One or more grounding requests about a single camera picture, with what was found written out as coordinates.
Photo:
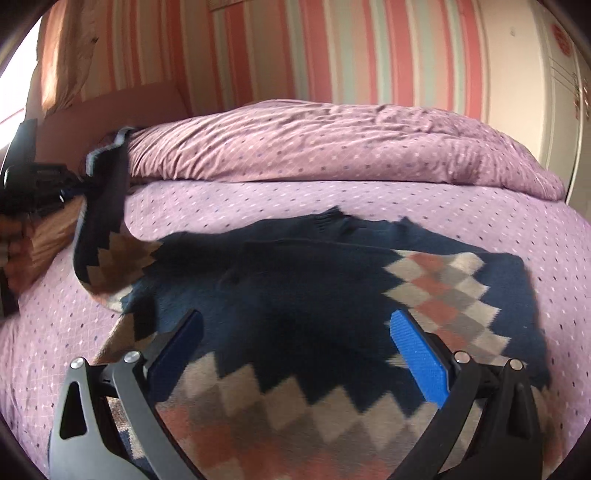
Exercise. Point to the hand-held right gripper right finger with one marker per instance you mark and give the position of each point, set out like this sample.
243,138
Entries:
421,357

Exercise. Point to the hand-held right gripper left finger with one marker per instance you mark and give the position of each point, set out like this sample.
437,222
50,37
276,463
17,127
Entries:
178,353

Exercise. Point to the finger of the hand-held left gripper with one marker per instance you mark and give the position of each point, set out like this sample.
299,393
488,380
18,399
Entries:
78,190

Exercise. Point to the navy argyle knit sweater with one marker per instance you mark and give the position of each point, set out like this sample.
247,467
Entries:
295,304

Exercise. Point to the person's left forearm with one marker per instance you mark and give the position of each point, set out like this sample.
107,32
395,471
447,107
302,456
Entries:
39,251

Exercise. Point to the pink headboard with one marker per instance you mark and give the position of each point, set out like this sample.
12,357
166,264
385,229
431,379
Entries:
138,106

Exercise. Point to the purple dotted bed sheet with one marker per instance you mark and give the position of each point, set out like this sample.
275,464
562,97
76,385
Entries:
55,332

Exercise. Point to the orange curtain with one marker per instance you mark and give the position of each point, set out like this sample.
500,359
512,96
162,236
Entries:
69,50

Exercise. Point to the purple dotted folded duvet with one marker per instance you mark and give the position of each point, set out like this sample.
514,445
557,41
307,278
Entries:
323,143

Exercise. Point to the white wardrobe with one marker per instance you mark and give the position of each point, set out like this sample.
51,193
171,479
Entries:
531,92

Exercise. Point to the red round wardrobe sticker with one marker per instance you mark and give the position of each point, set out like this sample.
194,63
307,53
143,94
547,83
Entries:
562,40

